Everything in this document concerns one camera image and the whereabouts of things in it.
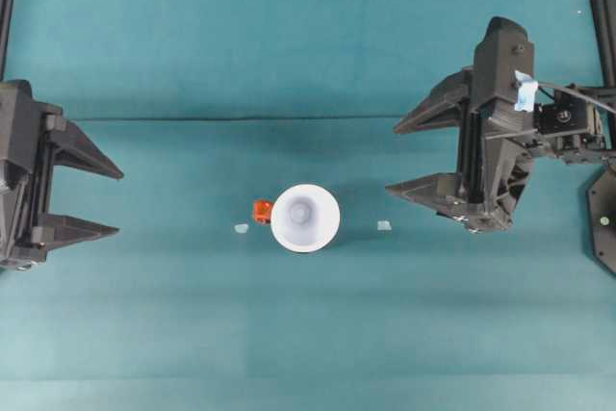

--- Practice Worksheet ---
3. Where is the white paper cup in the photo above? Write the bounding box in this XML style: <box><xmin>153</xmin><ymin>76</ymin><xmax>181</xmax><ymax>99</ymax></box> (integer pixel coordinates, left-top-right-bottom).
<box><xmin>269</xmin><ymin>183</ymin><xmax>342</xmax><ymax>254</ymax></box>

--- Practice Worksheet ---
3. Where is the black cup holder red handle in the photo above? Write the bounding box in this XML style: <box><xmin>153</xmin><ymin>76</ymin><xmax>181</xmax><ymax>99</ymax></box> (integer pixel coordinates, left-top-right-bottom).
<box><xmin>251</xmin><ymin>197</ymin><xmax>338</xmax><ymax>257</ymax></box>

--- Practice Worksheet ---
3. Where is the blue-green table cloth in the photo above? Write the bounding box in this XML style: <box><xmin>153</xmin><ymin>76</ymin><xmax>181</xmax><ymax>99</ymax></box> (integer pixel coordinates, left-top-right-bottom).
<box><xmin>0</xmin><ymin>0</ymin><xmax>616</xmax><ymax>411</ymax></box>

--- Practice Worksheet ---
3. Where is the wrist camera thin wire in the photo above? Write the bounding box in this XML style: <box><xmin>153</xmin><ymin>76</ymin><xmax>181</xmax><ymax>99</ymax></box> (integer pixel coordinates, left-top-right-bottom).
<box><xmin>531</xmin><ymin>79</ymin><xmax>616</xmax><ymax>116</ymax></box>

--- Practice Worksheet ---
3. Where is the black frame post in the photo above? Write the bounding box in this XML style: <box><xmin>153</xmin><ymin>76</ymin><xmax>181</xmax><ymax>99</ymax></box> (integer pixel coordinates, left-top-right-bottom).
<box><xmin>587</xmin><ymin>0</ymin><xmax>616</xmax><ymax>90</ymax></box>
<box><xmin>0</xmin><ymin>0</ymin><xmax>18</xmax><ymax>83</ymax></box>

